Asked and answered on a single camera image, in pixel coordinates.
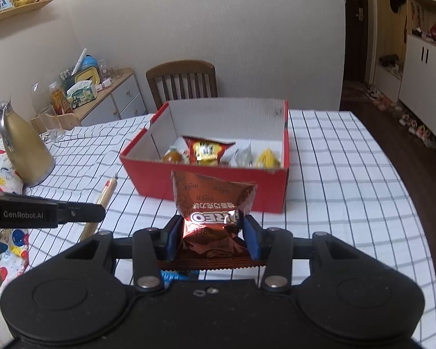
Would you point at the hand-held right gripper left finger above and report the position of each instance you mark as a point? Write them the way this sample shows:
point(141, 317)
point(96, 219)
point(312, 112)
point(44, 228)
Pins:
point(172, 240)

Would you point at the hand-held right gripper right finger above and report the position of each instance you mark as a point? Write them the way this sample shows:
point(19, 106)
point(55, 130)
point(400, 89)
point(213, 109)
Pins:
point(252, 240)

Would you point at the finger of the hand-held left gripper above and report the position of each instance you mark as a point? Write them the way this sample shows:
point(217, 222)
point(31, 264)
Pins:
point(83, 211)

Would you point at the brown snack packet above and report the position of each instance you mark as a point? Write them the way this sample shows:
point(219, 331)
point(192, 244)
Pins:
point(214, 203)

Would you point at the red cardboard box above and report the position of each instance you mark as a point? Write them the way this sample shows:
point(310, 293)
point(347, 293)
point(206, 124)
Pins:
point(203, 185)

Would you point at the orange small bottle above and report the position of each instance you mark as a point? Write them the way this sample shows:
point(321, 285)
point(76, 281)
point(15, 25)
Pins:
point(174, 156)

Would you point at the beige wooden pen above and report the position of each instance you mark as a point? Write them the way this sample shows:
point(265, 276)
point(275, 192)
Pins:
point(103, 200)

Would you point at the colourful printed cloth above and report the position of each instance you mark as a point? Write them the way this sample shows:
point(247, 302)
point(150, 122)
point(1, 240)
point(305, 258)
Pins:
point(3, 181)

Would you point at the blue snack packet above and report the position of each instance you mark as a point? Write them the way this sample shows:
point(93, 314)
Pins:
point(174, 275)

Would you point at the gold thermos jug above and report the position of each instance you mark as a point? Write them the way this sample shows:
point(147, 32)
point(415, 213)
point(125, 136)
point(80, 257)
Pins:
point(25, 152)

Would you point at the white snack packet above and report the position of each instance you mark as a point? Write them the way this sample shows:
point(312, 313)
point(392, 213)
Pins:
point(239, 156)

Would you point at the clear drinking glass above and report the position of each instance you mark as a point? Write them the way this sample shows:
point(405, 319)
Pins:
point(52, 125)

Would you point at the red and yellow snack packet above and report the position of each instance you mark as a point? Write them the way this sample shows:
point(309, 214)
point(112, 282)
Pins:
point(207, 151)

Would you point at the black checked white tablecloth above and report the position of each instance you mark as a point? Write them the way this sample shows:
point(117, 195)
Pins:
point(348, 189)

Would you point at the yellow drink bottle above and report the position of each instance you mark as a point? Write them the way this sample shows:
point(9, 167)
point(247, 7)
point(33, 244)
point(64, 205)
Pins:
point(61, 100)

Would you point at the green tissue box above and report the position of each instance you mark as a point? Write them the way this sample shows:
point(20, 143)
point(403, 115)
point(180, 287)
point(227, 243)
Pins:
point(81, 94)

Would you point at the grey wooden sideboard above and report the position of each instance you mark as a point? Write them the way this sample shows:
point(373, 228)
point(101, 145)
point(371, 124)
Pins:
point(123, 98)

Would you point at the yellow and black bag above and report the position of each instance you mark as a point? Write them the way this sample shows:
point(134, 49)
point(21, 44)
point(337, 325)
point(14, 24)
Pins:
point(87, 77)

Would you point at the group of small clear glasses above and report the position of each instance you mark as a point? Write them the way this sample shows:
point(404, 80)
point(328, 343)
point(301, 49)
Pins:
point(111, 69)

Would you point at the blue round container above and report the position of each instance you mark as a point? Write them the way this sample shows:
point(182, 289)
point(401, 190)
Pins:
point(90, 62)

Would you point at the white stick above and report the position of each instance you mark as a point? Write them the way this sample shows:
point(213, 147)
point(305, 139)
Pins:
point(80, 60)

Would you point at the brown wooden chair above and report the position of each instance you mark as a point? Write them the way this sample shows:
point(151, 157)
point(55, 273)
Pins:
point(183, 80)

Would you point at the row of shoes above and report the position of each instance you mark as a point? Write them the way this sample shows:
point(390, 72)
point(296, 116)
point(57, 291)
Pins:
point(414, 123)

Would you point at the wooden wall shelf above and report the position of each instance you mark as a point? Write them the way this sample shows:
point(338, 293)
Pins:
point(18, 12)

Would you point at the white wall cabinet unit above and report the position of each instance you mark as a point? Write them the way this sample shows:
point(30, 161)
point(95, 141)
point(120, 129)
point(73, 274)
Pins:
point(425, 76)

